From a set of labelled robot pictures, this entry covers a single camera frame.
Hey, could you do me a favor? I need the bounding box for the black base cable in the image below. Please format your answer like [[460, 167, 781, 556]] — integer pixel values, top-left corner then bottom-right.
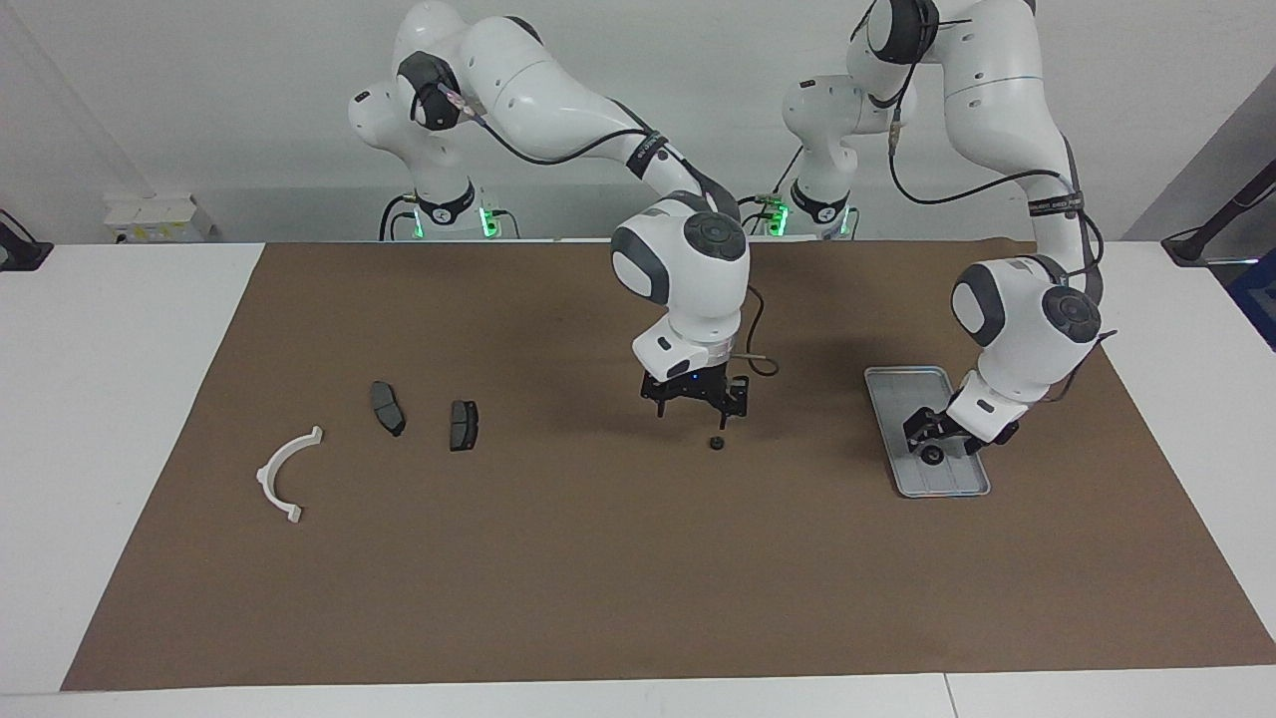
[[711, 145, 804, 237]]

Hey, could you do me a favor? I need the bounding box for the black clamp mount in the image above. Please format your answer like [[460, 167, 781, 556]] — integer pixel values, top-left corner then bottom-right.
[[0, 209, 53, 272]]

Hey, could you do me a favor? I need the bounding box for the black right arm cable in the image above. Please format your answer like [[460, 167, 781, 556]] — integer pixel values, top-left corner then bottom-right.
[[439, 90, 781, 378]]

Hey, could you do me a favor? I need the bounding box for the black camera stand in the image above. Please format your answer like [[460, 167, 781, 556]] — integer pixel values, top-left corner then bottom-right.
[[1161, 160, 1276, 266]]

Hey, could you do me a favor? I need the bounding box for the curved dark grey brake pad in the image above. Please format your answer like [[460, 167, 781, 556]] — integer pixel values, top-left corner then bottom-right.
[[371, 381, 407, 438]]

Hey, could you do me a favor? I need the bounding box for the silver metal tray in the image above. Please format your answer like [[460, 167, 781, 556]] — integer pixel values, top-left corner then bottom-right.
[[863, 366, 992, 499]]

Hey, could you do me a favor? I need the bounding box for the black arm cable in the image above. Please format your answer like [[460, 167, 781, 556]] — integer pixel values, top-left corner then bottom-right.
[[439, 90, 781, 378], [885, 90, 1117, 400]]

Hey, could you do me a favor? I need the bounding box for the white wall socket box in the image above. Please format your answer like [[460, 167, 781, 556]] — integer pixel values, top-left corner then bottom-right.
[[105, 194, 212, 243]]

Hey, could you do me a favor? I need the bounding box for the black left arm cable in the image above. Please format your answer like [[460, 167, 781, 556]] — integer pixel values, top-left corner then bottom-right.
[[885, 90, 1117, 400]]

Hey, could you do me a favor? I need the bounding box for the brown table mat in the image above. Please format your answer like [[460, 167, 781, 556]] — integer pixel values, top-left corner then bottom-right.
[[60, 239, 1276, 691]]

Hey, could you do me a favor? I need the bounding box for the white curved plastic bracket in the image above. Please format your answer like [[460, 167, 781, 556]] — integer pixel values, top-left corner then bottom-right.
[[256, 426, 325, 525]]

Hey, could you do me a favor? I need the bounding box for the blue box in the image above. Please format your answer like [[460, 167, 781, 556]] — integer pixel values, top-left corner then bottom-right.
[[1228, 249, 1276, 350]]

